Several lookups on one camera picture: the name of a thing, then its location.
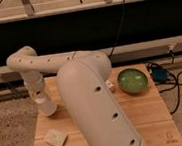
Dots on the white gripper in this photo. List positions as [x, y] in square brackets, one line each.
[34, 82]

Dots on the green bowl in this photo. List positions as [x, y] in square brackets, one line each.
[132, 81]

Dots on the white ceramic cup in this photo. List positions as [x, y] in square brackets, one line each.
[45, 104]

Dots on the small white object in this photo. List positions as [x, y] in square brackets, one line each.
[110, 85]

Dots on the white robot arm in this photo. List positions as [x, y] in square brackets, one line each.
[81, 78]

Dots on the blue power adapter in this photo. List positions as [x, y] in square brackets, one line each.
[159, 74]

